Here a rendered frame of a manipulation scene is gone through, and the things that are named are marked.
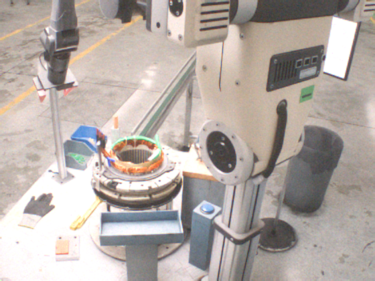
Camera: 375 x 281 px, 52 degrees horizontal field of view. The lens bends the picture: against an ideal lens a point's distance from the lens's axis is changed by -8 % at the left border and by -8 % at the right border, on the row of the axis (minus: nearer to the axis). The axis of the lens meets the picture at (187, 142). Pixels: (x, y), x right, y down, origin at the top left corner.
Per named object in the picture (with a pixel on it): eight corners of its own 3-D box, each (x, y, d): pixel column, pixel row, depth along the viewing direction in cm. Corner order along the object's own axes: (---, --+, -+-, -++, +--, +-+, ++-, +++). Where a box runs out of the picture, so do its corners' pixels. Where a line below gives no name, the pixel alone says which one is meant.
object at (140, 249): (106, 295, 131) (99, 235, 117) (106, 271, 140) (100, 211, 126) (179, 292, 135) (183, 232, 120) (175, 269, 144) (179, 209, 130)
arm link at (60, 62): (55, 59, 106) (74, 54, 109) (47, 41, 108) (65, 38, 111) (53, 75, 111) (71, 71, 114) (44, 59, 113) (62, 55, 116)
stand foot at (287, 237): (251, 215, 292) (252, 213, 291) (297, 223, 286) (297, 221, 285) (245, 247, 264) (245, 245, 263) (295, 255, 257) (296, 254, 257)
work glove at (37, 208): (38, 190, 178) (37, 186, 177) (63, 197, 175) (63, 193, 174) (9, 223, 157) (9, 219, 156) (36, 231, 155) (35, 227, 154)
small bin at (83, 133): (108, 141, 219) (108, 128, 215) (98, 154, 207) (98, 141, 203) (82, 136, 221) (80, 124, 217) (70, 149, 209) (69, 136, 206)
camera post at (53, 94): (67, 177, 188) (55, 61, 159) (62, 180, 186) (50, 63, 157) (63, 174, 189) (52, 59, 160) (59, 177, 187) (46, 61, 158)
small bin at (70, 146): (96, 157, 204) (95, 144, 201) (84, 172, 193) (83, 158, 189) (68, 151, 207) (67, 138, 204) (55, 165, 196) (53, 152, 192)
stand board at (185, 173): (191, 148, 167) (192, 142, 165) (239, 155, 164) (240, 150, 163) (181, 176, 150) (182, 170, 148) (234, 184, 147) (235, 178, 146)
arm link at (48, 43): (51, 41, 101) (80, 36, 105) (36, 14, 104) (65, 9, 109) (45, 72, 110) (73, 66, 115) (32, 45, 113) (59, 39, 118)
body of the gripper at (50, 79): (36, 77, 116) (38, 59, 111) (66, 69, 122) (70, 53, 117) (43, 93, 114) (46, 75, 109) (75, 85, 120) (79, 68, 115)
